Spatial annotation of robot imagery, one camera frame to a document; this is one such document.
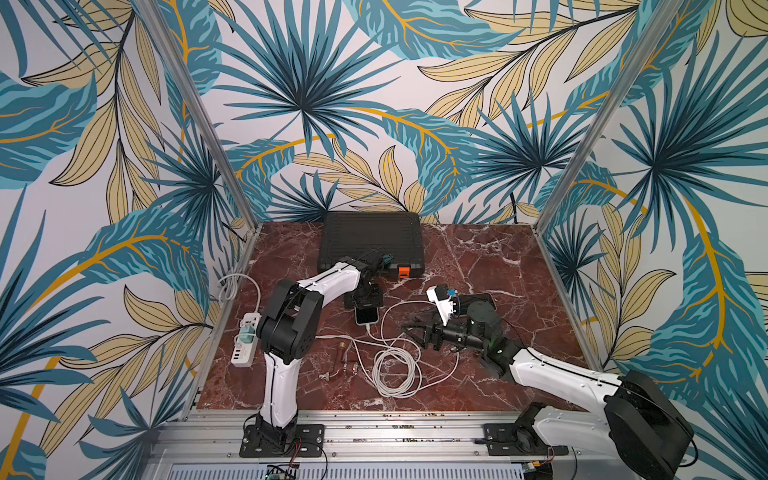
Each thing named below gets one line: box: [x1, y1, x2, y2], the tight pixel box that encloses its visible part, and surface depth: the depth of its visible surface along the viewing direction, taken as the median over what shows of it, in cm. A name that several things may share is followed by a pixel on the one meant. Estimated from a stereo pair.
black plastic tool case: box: [318, 211, 424, 279], surface depth 110 cm
